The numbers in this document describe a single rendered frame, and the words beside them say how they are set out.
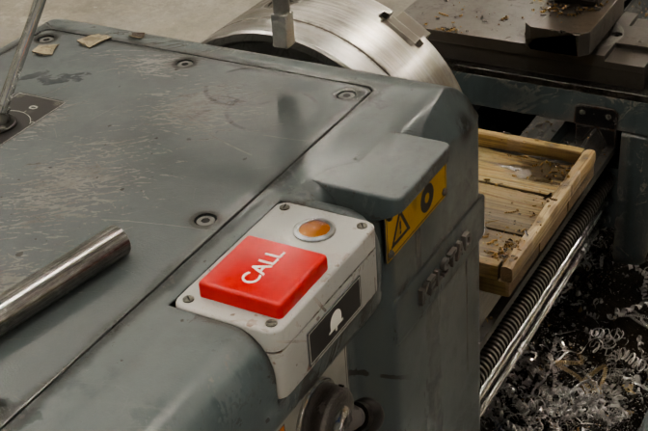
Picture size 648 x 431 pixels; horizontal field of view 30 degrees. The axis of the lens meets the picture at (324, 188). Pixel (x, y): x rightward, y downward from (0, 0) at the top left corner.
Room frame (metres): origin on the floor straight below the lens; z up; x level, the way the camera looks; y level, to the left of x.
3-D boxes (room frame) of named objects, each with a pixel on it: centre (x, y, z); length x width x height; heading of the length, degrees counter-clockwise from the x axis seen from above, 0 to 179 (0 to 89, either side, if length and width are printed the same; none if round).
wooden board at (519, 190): (1.34, -0.13, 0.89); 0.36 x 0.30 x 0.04; 59
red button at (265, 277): (0.62, 0.04, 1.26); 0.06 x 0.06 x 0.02; 59
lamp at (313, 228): (0.68, 0.01, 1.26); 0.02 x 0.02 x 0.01
